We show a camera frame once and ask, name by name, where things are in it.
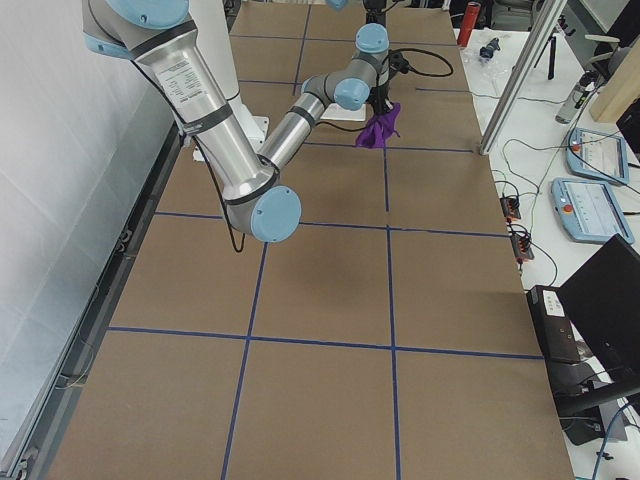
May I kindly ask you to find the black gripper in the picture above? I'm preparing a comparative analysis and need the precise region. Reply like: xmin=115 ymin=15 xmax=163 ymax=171
xmin=370 ymin=85 xmax=391 ymax=116

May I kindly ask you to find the purple towel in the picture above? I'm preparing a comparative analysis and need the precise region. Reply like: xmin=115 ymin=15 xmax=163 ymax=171
xmin=355 ymin=102 xmax=402 ymax=149

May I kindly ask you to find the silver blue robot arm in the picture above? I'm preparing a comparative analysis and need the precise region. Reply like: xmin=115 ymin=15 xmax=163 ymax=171
xmin=325 ymin=0 xmax=400 ymax=26
xmin=81 ymin=1 xmax=389 ymax=243

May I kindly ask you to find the white wooden towel rack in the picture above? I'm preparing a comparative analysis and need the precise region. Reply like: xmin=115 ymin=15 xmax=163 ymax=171
xmin=321 ymin=103 xmax=367 ymax=122

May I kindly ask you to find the clear plastic wrap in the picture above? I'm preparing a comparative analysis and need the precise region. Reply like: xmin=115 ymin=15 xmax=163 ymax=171
xmin=460 ymin=29 xmax=514 ymax=86

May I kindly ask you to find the dark blue folded umbrella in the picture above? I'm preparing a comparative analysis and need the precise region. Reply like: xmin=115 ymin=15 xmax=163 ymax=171
xmin=479 ymin=37 xmax=501 ymax=60

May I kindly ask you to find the red cylinder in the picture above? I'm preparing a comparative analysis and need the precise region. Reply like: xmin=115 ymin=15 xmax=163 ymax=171
xmin=457 ymin=1 xmax=481 ymax=48

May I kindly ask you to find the grey water bottle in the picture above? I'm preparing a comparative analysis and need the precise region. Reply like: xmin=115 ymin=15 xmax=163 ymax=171
xmin=555 ymin=70 xmax=598 ymax=124

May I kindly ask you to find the black tripod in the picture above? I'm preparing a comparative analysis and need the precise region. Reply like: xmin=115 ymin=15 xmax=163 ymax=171
xmin=547 ymin=14 xmax=576 ymax=80

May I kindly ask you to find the far blue teach pendant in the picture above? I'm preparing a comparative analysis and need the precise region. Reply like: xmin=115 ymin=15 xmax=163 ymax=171
xmin=566 ymin=128 xmax=630 ymax=185

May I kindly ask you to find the blue teach pendant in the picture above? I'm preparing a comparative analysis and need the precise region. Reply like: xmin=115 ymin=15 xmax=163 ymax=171
xmin=551 ymin=178 xmax=635 ymax=245
xmin=566 ymin=128 xmax=630 ymax=185

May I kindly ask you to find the near blue teach pendant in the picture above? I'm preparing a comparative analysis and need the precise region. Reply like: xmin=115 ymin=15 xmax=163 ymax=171
xmin=551 ymin=178 xmax=635 ymax=245

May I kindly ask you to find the black desktop box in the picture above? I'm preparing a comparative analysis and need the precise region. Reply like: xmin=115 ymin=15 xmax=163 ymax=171
xmin=526 ymin=285 xmax=585 ymax=365

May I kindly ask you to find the black monitor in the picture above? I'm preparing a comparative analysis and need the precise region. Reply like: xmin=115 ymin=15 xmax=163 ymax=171
xmin=556 ymin=234 xmax=639 ymax=416

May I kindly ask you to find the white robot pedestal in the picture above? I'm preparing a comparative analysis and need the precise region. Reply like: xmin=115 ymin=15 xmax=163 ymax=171
xmin=189 ymin=0 xmax=269 ymax=151

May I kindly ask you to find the aluminium frame post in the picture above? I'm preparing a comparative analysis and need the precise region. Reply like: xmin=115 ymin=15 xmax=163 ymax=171
xmin=479 ymin=0 xmax=567 ymax=155

